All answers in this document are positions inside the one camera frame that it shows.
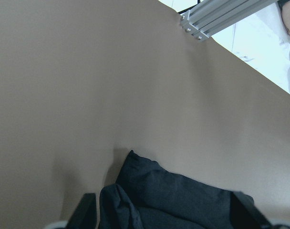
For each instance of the aluminium frame cage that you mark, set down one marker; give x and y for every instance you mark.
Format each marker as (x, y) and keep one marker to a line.
(212, 16)

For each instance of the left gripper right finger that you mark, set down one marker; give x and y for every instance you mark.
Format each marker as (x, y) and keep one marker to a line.
(250, 212)

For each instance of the black t-shirt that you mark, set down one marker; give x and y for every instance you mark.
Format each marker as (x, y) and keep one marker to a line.
(146, 196)

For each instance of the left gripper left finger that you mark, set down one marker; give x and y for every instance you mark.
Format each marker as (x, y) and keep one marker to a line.
(85, 214)

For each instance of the white paper sheet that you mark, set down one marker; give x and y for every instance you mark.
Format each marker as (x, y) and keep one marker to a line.
(261, 40)

